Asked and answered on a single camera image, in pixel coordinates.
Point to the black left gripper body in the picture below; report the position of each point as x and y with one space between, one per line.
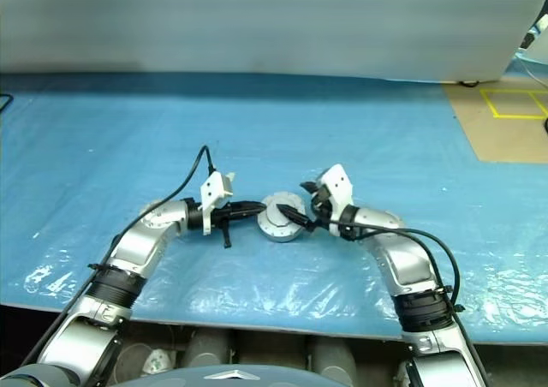
222 218

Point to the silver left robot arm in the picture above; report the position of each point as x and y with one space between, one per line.
137 245

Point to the grey robot torso silver chevron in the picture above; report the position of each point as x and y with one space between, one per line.
240 376

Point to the silver motor lid circuit board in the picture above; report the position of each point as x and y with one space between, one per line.
272 209

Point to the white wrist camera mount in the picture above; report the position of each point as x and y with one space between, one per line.
338 186
214 190

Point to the grey rounded shape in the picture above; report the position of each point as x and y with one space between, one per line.
334 355
207 346

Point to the blue plastic table sheet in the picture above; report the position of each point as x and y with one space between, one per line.
128 126

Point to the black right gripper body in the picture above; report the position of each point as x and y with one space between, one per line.
322 207

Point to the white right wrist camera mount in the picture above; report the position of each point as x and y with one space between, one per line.
338 186

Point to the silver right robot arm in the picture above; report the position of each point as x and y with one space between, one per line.
406 258

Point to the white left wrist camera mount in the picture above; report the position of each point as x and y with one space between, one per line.
214 190

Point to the white backdrop panel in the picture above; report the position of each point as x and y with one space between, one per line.
257 19

